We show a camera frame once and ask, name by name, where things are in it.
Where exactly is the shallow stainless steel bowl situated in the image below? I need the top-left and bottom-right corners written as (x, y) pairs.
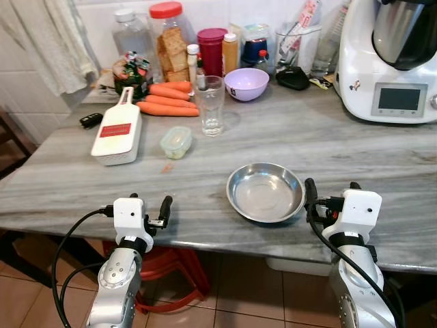
top-left (226, 163), bottom-right (305, 224)

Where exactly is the red plastic stool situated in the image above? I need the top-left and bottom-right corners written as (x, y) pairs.
top-left (102, 239), bottom-right (211, 314)

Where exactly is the small green-lidded plastic container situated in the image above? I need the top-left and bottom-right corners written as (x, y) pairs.
top-left (160, 126), bottom-right (193, 160)

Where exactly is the white grater with red label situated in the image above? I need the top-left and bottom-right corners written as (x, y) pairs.
top-left (91, 87), bottom-right (143, 167)

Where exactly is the black car key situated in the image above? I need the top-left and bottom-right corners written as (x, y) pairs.
top-left (79, 113), bottom-right (104, 130)

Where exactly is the clear drinking glass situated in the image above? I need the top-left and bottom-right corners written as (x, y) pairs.
top-left (195, 75), bottom-right (226, 137)

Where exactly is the small yellow black packet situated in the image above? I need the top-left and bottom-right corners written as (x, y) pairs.
top-left (311, 75), bottom-right (335, 90)

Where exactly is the white kitchen food processor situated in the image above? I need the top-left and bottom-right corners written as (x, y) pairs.
top-left (335, 0), bottom-right (437, 125)

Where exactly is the black pouch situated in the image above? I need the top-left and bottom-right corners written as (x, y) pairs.
top-left (275, 66), bottom-right (311, 91)

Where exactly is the green snack bag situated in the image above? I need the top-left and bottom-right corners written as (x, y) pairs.
top-left (113, 51), bottom-right (152, 100)

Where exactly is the lilac plastic bowl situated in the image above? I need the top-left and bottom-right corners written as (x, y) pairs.
top-left (224, 68), bottom-right (270, 103)

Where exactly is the dark wooden chair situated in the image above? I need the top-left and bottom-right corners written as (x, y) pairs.
top-left (0, 109), bottom-right (35, 178)

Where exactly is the clear plastic pitcher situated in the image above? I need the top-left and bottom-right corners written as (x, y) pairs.
top-left (274, 24), bottom-right (323, 74)

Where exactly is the small red-capped bottle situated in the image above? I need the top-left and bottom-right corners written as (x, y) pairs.
top-left (255, 49), bottom-right (271, 74)

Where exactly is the grey translucent plastic sleeve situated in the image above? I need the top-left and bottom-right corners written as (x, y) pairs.
top-left (311, 0), bottom-right (350, 77)

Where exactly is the white-capped seasoning bottle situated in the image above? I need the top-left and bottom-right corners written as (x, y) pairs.
top-left (186, 44), bottom-right (201, 86)

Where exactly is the red-lidded jar of crackers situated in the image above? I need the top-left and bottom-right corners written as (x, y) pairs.
top-left (148, 1), bottom-right (197, 84)

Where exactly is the clear plastic bottle white cap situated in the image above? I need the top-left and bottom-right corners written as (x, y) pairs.
top-left (111, 8), bottom-right (154, 76)

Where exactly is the maroon plastic canister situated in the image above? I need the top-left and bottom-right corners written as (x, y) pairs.
top-left (197, 28), bottom-right (229, 79)

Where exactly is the amber squeeze bottle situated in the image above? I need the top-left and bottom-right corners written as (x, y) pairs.
top-left (222, 32), bottom-right (240, 74)

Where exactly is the blue jar with clear lid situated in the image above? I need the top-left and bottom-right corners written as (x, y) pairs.
top-left (240, 24), bottom-right (275, 69)

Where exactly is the white and red tube pack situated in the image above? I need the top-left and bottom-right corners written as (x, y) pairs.
top-left (283, 0), bottom-right (322, 59)

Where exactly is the pale hanging towel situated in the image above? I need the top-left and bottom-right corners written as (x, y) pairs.
top-left (0, 0), bottom-right (100, 96)

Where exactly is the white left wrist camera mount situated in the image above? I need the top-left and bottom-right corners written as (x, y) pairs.
top-left (113, 197), bottom-right (150, 247)

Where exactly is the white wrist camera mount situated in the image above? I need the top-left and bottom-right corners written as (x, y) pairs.
top-left (113, 197), bottom-right (150, 247)
top-left (322, 189), bottom-right (382, 247)

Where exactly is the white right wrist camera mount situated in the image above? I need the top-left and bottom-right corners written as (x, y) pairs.
top-left (322, 189), bottom-right (382, 247)

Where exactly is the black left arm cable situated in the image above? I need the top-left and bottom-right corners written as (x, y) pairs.
top-left (52, 208), bottom-right (114, 328)

